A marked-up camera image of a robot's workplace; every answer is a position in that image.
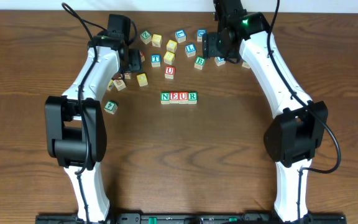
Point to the blue block top row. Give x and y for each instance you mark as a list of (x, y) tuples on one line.
[(180, 36)]

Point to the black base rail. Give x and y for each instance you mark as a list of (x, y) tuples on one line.
[(136, 218)]

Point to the plain wooden picture block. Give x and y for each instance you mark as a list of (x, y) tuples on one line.
[(119, 84)]

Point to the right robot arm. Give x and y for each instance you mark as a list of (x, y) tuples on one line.
[(295, 134)]

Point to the yellow S block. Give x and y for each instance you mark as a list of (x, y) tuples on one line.
[(169, 57)]

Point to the yellow block beside V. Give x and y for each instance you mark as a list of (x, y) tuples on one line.
[(110, 85)]

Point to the yellow block top row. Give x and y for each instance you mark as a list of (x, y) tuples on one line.
[(157, 40)]

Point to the green R block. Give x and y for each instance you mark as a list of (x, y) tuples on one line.
[(192, 97)]

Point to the green J block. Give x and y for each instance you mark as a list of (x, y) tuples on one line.
[(245, 65)]

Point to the blue P block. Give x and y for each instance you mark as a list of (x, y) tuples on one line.
[(219, 61)]

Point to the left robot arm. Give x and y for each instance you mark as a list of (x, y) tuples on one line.
[(76, 133)]

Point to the blue T block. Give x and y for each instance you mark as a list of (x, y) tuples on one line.
[(155, 60)]

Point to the blue D block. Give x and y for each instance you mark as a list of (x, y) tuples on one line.
[(199, 34)]

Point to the yellow C block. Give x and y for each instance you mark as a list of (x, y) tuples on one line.
[(172, 46)]

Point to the green B block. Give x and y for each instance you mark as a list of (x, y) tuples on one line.
[(199, 62)]

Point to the blue L block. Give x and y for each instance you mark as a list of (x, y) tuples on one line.
[(190, 50)]

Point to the yellow O block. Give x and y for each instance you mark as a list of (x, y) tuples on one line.
[(142, 79)]

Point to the red A block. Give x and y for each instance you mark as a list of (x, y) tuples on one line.
[(142, 56)]

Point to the green N block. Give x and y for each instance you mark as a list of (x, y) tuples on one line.
[(165, 98)]

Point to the red E block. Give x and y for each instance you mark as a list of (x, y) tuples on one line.
[(174, 97)]

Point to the green 4 block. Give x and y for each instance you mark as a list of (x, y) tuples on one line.
[(110, 107)]

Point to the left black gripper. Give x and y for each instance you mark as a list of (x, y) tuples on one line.
[(136, 62)]

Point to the green Z block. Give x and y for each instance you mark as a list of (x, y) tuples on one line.
[(146, 37)]

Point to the red I block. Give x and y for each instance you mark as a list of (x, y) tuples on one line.
[(127, 75)]

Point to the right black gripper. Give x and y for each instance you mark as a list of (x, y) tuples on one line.
[(212, 45)]

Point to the red u block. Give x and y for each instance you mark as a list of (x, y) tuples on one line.
[(169, 72), (183, 97)]

